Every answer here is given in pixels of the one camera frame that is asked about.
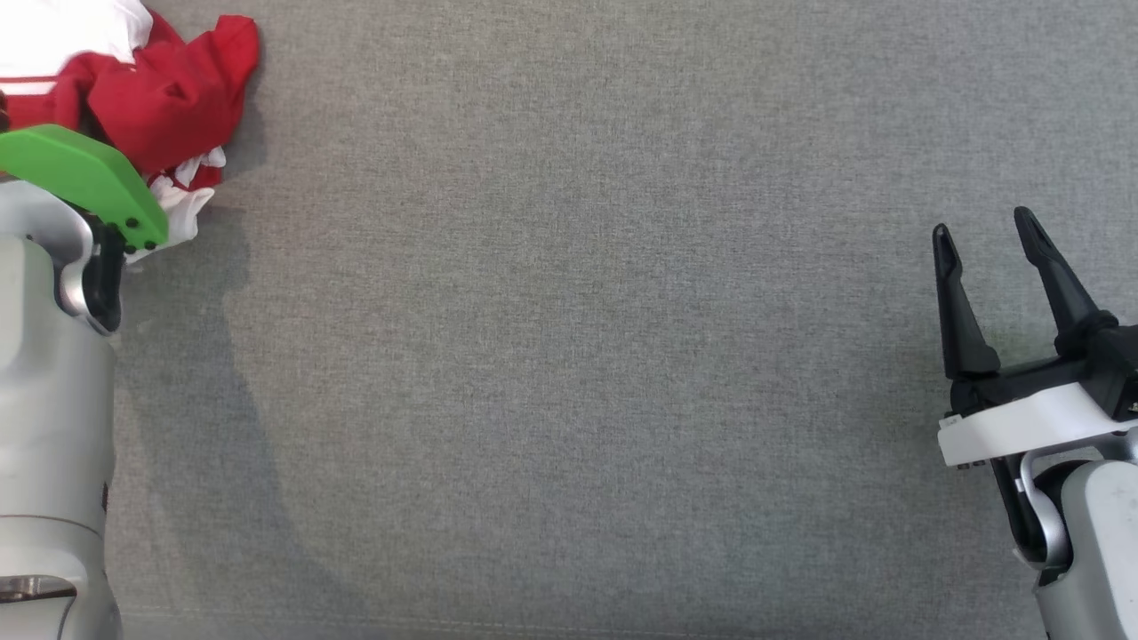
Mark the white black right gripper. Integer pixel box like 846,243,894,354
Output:
932,206,1138,468

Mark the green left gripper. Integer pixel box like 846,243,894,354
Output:
0,124,170,254

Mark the red basketball jersey white trim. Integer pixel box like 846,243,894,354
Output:
0,0,260,266

